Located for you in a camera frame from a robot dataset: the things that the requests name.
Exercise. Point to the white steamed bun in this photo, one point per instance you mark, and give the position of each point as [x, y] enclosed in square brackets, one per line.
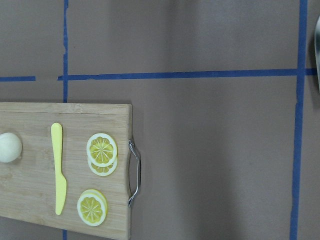
[10, 147]

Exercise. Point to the yellow plastic knife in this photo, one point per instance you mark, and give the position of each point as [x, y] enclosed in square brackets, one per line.
[60, 180]

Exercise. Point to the upper stacked lemon slice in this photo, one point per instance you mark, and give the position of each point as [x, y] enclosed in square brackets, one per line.
[101, 149]

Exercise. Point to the single lemon slice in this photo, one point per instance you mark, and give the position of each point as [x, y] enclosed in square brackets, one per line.
[92, 207]

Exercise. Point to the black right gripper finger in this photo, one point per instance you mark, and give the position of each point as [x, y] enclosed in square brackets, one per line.
[317, 49]

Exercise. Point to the lower stacked lemon slice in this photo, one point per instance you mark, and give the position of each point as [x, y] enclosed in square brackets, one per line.
[103, 171]

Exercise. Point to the stacked lemon slice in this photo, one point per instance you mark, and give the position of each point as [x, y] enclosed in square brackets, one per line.
[101, 149]
[103, 171]

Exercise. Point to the bamboo cutting board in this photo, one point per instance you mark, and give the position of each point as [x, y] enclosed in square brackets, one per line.
[27, 185]

